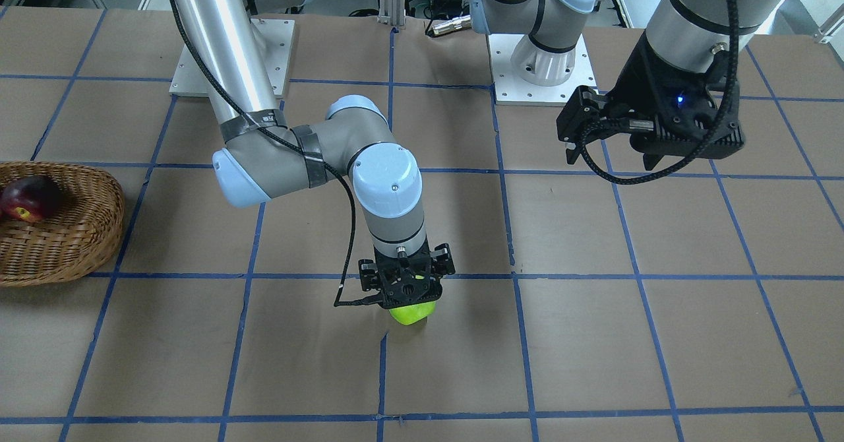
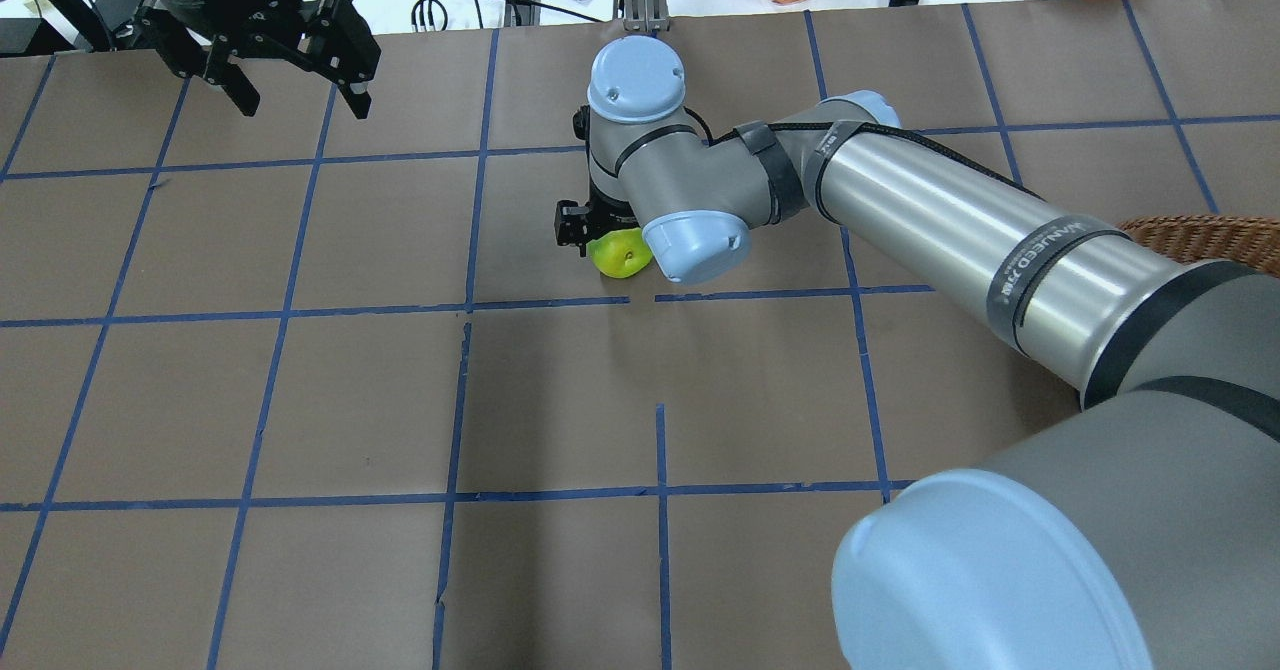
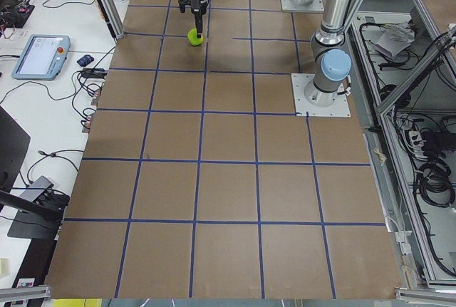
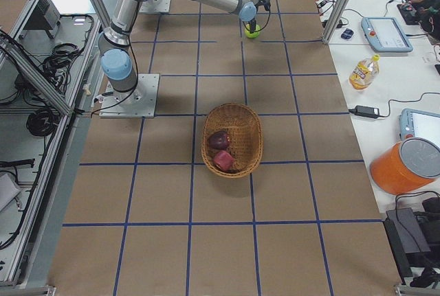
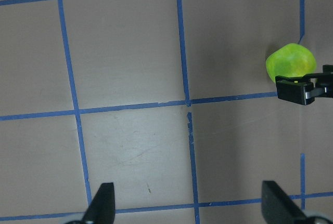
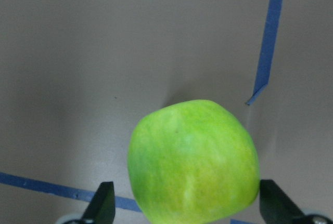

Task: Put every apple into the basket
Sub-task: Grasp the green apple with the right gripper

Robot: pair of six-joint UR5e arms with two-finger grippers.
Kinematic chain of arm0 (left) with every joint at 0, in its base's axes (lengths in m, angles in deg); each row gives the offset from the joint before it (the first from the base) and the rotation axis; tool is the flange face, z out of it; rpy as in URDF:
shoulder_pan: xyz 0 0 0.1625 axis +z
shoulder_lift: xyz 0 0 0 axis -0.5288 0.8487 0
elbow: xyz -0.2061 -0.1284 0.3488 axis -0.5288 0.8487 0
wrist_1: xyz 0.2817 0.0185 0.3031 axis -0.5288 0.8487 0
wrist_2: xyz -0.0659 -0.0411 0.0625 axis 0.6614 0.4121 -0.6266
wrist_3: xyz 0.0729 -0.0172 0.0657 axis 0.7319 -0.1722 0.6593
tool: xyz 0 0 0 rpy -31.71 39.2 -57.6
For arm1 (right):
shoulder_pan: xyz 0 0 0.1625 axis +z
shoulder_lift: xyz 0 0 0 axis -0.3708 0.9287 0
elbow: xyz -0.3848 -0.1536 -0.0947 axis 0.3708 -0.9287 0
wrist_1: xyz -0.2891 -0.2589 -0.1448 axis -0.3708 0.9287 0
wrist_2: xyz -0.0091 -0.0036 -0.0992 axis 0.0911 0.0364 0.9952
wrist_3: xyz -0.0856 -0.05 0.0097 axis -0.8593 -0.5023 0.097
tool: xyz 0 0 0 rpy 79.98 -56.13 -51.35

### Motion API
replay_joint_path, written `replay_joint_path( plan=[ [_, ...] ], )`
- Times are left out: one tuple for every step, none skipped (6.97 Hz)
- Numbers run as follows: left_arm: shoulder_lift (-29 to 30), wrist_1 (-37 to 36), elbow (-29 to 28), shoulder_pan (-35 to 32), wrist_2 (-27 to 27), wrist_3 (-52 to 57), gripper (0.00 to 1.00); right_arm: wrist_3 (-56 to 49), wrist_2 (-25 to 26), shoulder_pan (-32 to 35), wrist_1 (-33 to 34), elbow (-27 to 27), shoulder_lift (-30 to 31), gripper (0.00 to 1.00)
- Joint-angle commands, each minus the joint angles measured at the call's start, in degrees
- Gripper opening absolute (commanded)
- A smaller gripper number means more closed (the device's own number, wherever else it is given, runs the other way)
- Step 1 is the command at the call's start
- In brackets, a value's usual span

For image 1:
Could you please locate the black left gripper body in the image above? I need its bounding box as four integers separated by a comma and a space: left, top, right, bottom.
607, 36, 746, 171

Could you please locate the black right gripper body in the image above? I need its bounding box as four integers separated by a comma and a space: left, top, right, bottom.
358, 247, 443, 309

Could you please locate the green apple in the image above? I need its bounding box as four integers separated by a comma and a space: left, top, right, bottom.
389, 301, 437, 326

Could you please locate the dark red apple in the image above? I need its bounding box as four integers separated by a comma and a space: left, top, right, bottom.
1, 175, 63, 223

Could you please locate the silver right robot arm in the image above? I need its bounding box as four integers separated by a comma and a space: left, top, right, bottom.
169, 0, 455, 309

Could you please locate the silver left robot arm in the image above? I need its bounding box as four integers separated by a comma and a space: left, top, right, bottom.
468, 0, 781, 179

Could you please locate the oval woven wicker basket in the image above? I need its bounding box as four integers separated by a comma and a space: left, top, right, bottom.
1, 160, 126, 288

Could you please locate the silver metal connector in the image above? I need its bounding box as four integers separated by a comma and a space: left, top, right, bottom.
425, 15, 473, 38

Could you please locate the black gripper cable left arm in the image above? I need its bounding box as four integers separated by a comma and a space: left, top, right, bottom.
580, 0, 739, 186

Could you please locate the black gripper cable arm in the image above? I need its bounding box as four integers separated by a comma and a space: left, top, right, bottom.
162, 0, 390, 308
580, 0, 739, 186

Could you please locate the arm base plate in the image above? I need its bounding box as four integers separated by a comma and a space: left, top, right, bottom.
487, 34, 597, 106
169, 18, 295, 99

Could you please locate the black gripper cable right arm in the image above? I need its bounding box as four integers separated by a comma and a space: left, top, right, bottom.
162, 0, 390, 308

